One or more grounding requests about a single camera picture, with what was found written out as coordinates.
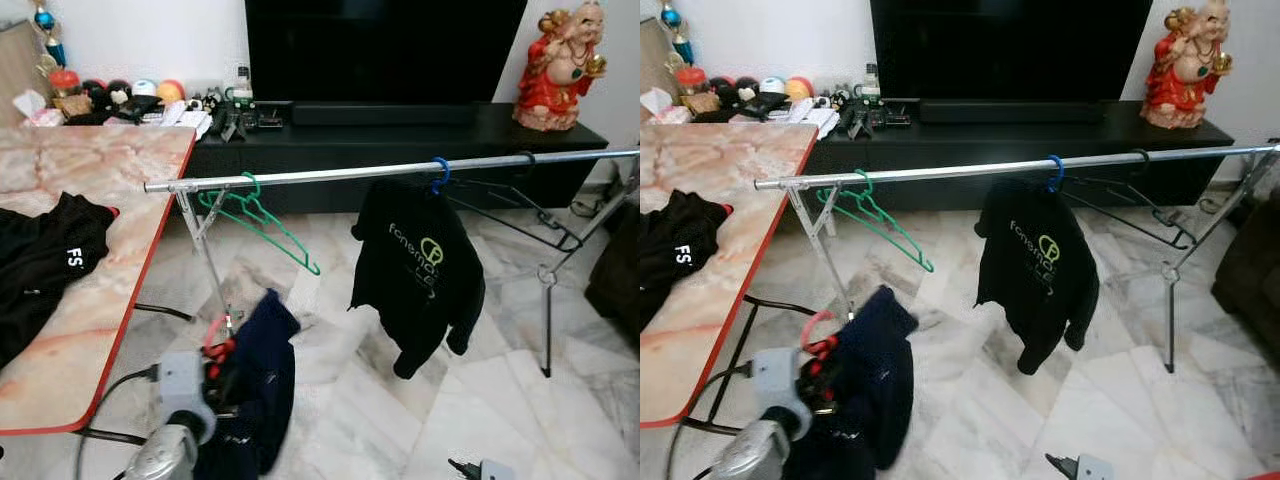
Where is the dark navy garment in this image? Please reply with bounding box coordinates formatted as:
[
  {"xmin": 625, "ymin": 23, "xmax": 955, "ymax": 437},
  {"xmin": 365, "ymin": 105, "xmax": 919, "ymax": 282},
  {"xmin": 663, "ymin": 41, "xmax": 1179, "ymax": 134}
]
[
  {"xmin": 785, "ymin": 285, "xmax": 919, "ymax": 480},
  {"xmin": 193, "ymin": 289, "xmax": 302, "ymax": 480}
]

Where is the silver metal garment rack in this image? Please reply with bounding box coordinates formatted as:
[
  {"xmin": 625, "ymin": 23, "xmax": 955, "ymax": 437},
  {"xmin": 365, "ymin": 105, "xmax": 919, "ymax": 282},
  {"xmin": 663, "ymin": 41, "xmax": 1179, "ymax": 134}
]
[
  {"xmin": 753, "ymin": 143, "xmax": 1280, "ymax": 376},
  {"xmin": 143, "ymin": 148, "xmax": 641, "ymax": 379}
]

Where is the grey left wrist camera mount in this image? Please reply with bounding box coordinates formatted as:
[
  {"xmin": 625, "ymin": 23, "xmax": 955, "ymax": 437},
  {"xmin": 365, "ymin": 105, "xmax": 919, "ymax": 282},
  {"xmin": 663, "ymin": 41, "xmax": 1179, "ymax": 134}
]
[
  {"xmin": 750, "ymin": 346, "xmax": 806, "ymax": 441},
  {"xmin": 157, "ymin": 350, "xmax": 216, "ymax": 446}
]

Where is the red plastic clothes hanger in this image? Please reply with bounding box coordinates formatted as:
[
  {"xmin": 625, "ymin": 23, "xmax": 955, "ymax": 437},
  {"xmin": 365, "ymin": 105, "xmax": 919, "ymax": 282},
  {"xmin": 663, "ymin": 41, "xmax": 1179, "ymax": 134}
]
[
  {"xmin": 800, "ymin": 308, "xmax": 839, "ymax": 361},
  {"xmin": 203, "ymin": 312, "xmax": 241, "ymax": 363}
]

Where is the hanging ornament with blue bauble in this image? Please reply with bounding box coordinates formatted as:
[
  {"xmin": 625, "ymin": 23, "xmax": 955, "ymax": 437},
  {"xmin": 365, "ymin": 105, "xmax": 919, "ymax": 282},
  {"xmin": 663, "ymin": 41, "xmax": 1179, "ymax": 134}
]
[
  {"xmin": 28, "ymin": 0, "xmax": 69, "ymax": 71},
  {"xmin": 655, "ymin": 0, "xmax": 696, "ymax": 69}
]

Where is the black plush toy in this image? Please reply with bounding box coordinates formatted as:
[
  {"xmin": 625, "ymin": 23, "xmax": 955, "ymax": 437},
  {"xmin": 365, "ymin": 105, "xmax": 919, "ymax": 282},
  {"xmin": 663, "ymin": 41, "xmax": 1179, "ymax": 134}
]
[
  {"xmin": 705, "ymin": 76, "xmax": 761, "ymax": 121},
  {"xmin": 78, "ymin": 78, "xmax": 133, "ymax": 123}
]

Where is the green plastic clothes hanger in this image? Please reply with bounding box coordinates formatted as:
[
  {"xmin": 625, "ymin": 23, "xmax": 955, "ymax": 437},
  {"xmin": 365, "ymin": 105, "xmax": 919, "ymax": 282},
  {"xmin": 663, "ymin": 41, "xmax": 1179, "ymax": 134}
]
[
  {"xmin": 815, "ymin": 168, "xmax": 936, "ymax": 273},
  {"xmin": 197, "ymin": 172, "xmax": 322, "ymax": 276}
]

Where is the white paper stack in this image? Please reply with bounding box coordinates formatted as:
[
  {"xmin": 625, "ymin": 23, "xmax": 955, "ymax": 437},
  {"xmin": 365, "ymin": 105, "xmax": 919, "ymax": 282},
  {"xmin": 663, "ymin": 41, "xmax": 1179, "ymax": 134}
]
[
  {"xmin": 768, "ymin": 98, "xmax": 841, "ymax": 137},
  {"xmin": 140, "ymin": 100, "xmax": 214, "ymax": 139}
]

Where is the black shirt with green logo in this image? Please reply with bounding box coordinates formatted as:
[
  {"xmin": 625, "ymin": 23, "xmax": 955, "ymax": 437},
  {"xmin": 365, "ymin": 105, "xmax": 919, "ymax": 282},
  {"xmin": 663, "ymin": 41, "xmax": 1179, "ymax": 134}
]
[
  {"xmin": 973, "ymin": 178, "xmax": 1101, "ymax": 376},
  {"xmin": 349, "ymin": 180, "xmax": 487, "ymax": 380}
]

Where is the black TV console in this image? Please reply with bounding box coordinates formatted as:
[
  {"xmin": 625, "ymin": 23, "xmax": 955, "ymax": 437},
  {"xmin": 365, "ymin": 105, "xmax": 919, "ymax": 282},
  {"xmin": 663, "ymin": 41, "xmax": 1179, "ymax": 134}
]
[
  {"xmin": 800, "ymin": 97, "xmax": 1236, "ymax": 211},
  {"xmin": 180, "ymin": 100, "xmax": 611, "ymax": 216}
]

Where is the marble pattern table red edge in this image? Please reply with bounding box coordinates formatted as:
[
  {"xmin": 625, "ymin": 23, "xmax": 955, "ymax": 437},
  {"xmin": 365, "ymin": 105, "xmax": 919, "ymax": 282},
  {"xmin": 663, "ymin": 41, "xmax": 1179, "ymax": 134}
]
[
  {"xmin": 0, "ymin": 125, "xmax": 198, "ymax": 446},
  {"xmin": 640, "ymin": 122, "xmax": 821, "ymax": 436}
]

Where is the black soundbar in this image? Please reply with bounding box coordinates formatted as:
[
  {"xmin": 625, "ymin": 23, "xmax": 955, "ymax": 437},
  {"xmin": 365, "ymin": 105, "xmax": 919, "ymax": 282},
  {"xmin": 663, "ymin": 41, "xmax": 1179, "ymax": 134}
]
[{"xmin": 918, "ymin": 97, "xmax": 1106, "ymax": 124}]

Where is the black shirt with white letters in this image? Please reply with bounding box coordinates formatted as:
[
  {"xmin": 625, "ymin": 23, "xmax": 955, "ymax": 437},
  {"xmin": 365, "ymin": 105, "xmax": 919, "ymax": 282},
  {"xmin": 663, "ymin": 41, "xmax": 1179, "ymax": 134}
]
[
  {"xmin": 0, "ymin": 192, "xmax": 119, "ymax": 371},
  {"xmin": 640, "ymin": 190, "xmax": 733, "ymax": 331}
]

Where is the black television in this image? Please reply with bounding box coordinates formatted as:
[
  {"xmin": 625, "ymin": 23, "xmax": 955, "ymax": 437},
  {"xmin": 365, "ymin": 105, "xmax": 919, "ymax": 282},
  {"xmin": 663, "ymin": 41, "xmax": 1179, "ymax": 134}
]
[
  {"xmin": 245, "ymin": 0, "xmax": 529, "ymax": 104},
  {"xmin": 870, "ymin": 0, "xmax": 1154, "ymax": 101}
]

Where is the red laughing Buddha statue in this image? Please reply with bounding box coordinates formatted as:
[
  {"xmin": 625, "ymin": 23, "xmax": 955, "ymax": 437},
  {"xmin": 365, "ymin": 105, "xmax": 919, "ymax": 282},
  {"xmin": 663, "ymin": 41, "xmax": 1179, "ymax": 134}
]
[
  {"xmin": 1140, "ymin": 0, "xmax": 1234, "ymax": 129},
  {"xmin": 513, "ymin": 0, "xmax": 608, "ymax": 133}
]

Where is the black clothes hanger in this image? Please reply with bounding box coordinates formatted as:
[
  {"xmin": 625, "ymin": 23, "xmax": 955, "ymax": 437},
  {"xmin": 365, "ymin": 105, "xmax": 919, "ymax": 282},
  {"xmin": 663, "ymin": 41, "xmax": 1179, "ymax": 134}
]
[
  {"xmin": 1060, "ymin": 148, "xmax": 1198, "ymax": 251},
  {"xmin": 445, "ymin": 150, "xmax": 586, "ymax": 251}
]

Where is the light wooden cabinet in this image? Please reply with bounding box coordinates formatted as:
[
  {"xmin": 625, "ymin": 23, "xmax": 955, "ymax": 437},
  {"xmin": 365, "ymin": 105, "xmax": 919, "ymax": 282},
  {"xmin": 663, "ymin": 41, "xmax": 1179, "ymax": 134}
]
[
  {"xmin": 640, "ymin": 15, "xmax": 666, "ymax": 121},
  {"xmin": 0, "ymin": 20, "xmax": 41, "ymax": 126}
]

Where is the tissue box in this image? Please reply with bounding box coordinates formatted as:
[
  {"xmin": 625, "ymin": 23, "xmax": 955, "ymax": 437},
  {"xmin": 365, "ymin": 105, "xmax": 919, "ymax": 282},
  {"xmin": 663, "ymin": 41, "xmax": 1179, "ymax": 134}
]
[
  {"xmin": 640, "ymin": 86, "xmax": 689, "ymax": 125},
  {"xmin": 12, "ymin": 88, "xmax": 63, "ymax": 127}
]

